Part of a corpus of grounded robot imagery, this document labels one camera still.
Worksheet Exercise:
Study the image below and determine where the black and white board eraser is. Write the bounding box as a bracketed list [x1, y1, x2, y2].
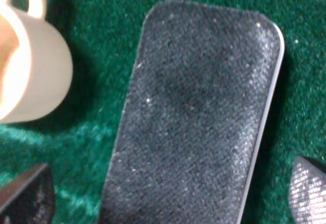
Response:
[98, 1, 285, 223]

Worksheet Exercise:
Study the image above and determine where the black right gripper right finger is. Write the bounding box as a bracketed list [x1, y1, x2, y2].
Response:
[289, 156, 325, 223]

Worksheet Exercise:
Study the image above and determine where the cream ceramic cup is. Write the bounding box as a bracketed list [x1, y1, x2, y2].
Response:
[1, 0, 73, 124]

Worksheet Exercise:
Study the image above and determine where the green velvet tablecloth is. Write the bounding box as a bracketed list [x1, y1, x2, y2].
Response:
[1, 0, 325, 223]

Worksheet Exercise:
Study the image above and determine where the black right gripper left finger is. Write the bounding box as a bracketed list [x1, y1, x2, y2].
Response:
[1, 163, 56, 224]

